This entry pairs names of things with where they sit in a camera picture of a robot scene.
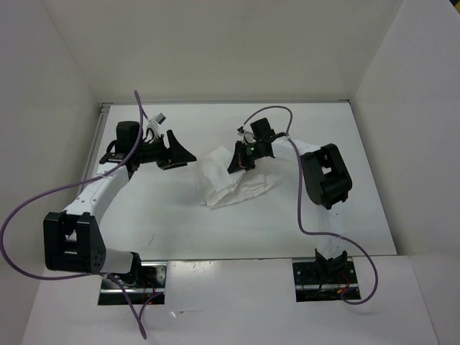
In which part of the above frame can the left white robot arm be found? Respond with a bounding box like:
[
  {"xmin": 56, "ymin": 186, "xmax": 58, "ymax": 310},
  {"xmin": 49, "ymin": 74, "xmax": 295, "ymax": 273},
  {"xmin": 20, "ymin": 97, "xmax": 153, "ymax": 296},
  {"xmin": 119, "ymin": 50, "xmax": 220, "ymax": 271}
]
[{"xmin": 43, "ymin": 121, "xmax": 197, "ymax": 288}]

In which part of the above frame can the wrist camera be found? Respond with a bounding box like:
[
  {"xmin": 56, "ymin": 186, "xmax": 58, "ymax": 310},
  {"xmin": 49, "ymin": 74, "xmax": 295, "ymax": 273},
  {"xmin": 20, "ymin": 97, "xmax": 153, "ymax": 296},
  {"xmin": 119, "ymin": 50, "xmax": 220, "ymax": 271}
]
[
  {"xmin": 115, "ymin": 113, "xmax": 169, "ymax": 148},
  {"xmin": 237, "ymin": 118, "xmax": 286, "ymax": 144}
]

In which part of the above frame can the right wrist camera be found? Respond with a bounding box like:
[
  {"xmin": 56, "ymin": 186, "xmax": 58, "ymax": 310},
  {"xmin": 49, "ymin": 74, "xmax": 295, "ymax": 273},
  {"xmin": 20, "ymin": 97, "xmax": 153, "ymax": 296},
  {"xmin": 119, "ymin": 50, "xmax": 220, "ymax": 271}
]
[{"xmin": 237, "ymin": 118, "xmax": 286, "ymax": 144}]

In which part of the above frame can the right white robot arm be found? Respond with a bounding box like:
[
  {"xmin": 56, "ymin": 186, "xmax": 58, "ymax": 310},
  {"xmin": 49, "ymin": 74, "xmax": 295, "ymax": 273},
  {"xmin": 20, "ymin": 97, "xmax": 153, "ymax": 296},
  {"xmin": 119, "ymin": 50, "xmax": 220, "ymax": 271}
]
[{"xmin": 228, "ymin": 136, "xmax": 354, "ymax": 282}]

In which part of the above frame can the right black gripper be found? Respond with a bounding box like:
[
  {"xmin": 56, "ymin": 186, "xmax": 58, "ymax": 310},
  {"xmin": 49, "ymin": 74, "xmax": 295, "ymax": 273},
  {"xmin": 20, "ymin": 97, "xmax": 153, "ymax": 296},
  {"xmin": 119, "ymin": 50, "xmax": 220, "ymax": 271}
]
[{"xmin": 226, "ymin": 139, "xmax": 264, "ymax": 175}]

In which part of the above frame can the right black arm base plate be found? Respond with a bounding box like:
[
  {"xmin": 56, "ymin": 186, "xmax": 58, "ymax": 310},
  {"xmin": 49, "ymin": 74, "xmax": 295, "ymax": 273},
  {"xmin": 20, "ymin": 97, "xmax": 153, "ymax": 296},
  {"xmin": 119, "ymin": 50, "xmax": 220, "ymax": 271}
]
[{"xmin": 292, "ymin": 259, "xmax": 362, "ymax": 303}]

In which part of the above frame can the white pleated skirt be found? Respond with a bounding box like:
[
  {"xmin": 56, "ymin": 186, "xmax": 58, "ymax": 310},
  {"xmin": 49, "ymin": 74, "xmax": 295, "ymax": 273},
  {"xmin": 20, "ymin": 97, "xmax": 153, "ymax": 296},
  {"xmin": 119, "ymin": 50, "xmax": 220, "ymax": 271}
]
[{"xmin": 195, "ymin": 146, "xmax": 293, "ymax": 210}]

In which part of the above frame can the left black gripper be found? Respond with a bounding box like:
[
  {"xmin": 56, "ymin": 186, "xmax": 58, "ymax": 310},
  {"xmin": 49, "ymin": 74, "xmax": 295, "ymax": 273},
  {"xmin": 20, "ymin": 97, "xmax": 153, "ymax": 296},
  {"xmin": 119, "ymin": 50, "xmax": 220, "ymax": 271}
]
[{"xmin": 133, "ymin": 129, "xmax": 196, "ymax": 170}]

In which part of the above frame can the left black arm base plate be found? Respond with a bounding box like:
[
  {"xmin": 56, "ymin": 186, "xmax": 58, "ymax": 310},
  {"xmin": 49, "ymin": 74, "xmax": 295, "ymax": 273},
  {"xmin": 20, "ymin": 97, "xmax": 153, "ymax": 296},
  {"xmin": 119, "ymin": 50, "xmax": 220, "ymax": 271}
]
[{"xmin": 98, "ymin": 261, "xmax": 167, "ymax": 306}]

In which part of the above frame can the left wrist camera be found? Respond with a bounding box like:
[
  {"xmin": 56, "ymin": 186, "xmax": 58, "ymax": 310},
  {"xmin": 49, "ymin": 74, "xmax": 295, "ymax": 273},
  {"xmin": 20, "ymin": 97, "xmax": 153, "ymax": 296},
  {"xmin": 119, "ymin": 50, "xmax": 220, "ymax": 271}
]
[{"xmin": 115, "ymin": 113, "xmax": 169, "ymax": 148}]

